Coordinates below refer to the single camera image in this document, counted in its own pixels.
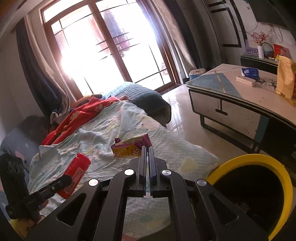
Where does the red plastic bottle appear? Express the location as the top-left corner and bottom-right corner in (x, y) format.
(58, 153), (91, 199)

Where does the purple yellow snack wrapper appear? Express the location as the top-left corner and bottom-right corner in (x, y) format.
(111, 133), (152, 158)

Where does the yellow rimmed black trash bin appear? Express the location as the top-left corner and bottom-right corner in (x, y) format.
(206, 154), (293, 240)

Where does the person's left hand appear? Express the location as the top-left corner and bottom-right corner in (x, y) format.
(9, 214), (45, 240)

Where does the red floral blanket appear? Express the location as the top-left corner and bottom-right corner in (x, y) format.
(42, 96), (130, 146)

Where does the light green cartoon bed sheet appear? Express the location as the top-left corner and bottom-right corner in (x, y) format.
(27, 100), (220, 239)

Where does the dark left curtain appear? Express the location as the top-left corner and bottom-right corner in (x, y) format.
(16, 16), (75, 124)

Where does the blue quilted cushion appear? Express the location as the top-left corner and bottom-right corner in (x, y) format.
(103, 82), (171, 127)

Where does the white and blue coffee table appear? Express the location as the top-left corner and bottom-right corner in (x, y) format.
(186, 63), (296, 167)

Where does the grey right curtain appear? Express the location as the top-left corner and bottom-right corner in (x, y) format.
(151, 1), (201, 78)

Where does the blue tissue pack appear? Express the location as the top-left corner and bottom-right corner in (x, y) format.
(241, 68), (259, 80)

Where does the tall grey air conditioner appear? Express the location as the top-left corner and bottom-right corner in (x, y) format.
(193, 1), (223, 67)

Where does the black tv cabinet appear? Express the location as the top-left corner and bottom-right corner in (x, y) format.
(240, 54), (278, 75)

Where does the wooden framed glass door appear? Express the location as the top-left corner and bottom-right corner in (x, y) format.
(40, 1), (180, 98)

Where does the yellow paper snack bag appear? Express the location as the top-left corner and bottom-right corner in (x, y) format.
(276, 56), (295, 102)

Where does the red picture card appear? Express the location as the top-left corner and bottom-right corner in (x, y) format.
(273, 44), (291, 60)

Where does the white vase with red flowers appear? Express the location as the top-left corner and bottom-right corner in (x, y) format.
(251, 31), (268, 59)

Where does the wall mounted black television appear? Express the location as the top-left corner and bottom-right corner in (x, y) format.
(247, 0), (287, 29)

